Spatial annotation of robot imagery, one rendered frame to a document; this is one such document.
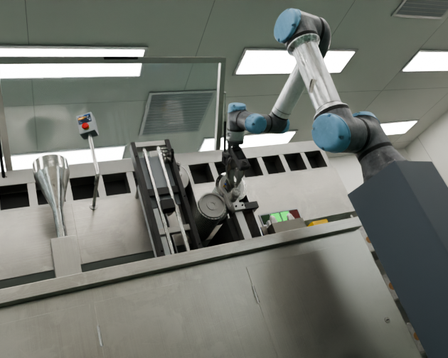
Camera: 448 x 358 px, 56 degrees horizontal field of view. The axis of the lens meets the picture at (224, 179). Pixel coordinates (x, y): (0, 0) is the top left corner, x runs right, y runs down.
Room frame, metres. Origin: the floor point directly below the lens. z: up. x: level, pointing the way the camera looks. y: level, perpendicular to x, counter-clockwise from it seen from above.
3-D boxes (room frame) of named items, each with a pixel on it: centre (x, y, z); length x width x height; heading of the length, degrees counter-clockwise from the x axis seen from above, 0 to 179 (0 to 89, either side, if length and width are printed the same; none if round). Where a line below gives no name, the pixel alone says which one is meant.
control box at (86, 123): (1.50, 0.48, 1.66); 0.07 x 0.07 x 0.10; 4
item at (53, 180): (1.49, 0.67, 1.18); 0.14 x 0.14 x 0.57
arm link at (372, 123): (1.29, -0.49, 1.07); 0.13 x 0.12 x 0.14; 131
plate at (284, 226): (1.96, -0.11, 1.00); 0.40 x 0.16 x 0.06; 28
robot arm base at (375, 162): (1.29, -0.49, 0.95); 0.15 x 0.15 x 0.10
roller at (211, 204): (1.79, 0.14, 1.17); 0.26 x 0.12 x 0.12; 28
